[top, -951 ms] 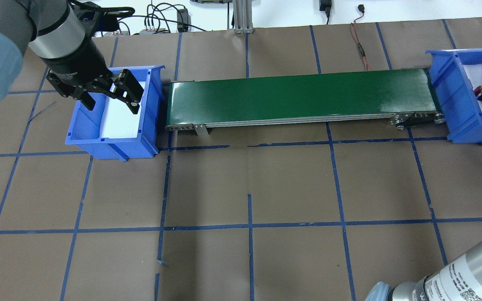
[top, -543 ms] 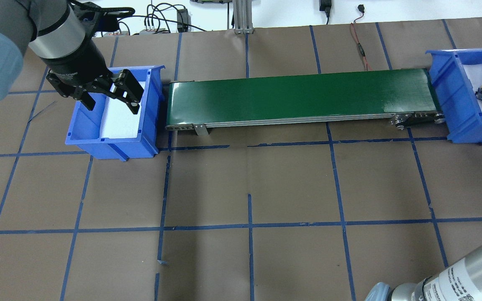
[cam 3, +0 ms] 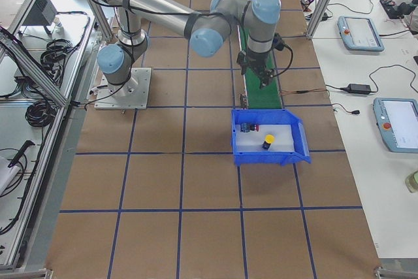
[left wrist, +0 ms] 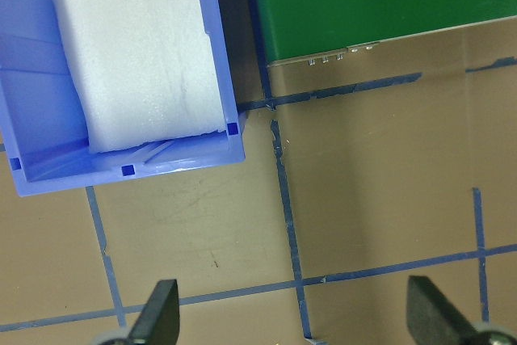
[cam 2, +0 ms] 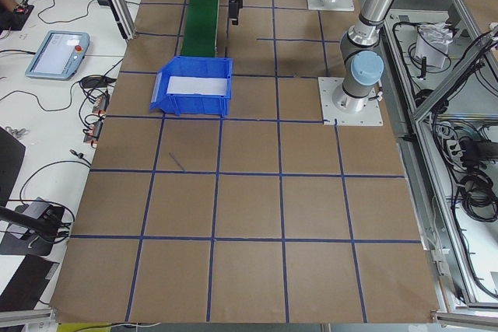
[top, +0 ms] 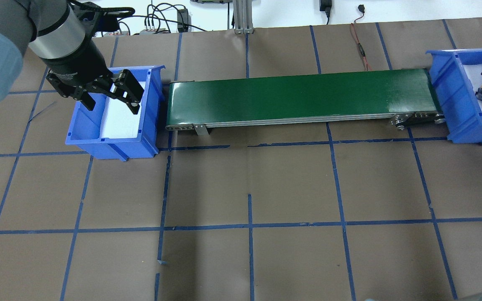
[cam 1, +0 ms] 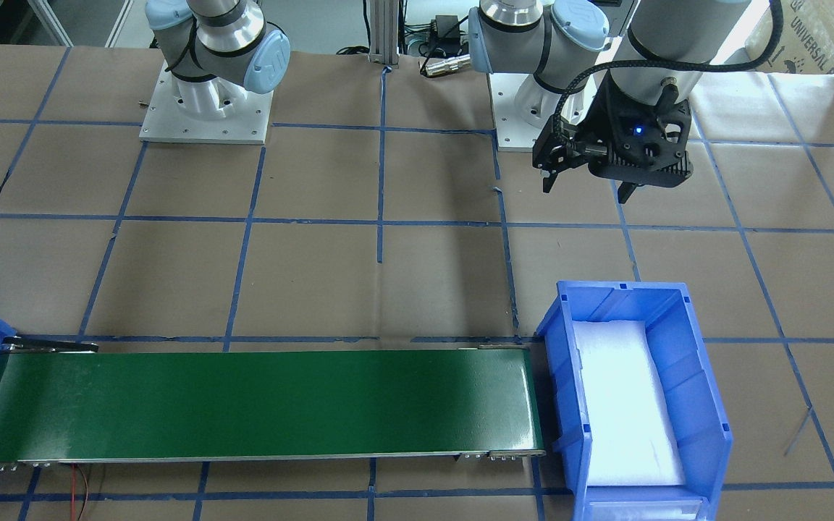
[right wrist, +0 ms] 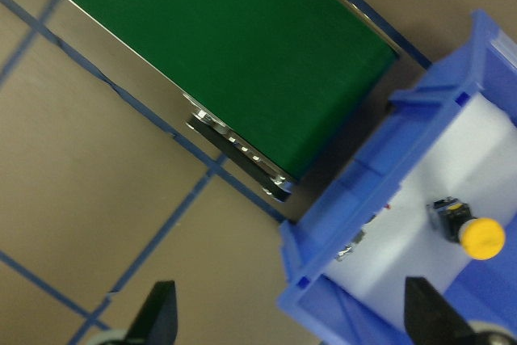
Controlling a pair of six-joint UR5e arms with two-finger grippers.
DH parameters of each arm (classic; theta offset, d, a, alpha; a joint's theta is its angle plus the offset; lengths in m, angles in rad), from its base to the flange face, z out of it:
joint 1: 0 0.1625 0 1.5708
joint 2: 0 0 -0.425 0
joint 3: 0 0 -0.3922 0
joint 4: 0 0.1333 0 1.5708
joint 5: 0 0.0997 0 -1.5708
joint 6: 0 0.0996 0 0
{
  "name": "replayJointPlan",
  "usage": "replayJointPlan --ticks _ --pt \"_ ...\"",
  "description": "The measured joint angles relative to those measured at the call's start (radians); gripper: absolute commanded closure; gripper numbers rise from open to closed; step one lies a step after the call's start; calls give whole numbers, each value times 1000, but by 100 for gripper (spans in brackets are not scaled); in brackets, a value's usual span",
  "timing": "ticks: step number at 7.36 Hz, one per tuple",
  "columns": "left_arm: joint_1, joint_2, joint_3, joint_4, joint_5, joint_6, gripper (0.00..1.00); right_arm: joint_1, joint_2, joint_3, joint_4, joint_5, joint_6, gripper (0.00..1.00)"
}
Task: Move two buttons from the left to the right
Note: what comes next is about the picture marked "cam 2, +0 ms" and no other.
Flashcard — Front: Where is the green conveyor belt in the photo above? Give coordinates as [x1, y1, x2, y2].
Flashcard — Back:
[181, 0, 219, 58]

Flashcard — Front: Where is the white foam pad left bin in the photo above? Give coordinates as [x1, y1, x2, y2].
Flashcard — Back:
[167, 76, 228, 96]

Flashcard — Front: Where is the blue bin far left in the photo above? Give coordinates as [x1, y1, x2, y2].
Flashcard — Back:
[149, 56, 233, 117]

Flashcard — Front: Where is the lower teach pendant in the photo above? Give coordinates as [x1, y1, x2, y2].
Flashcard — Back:
[25, 30, 90, 80]

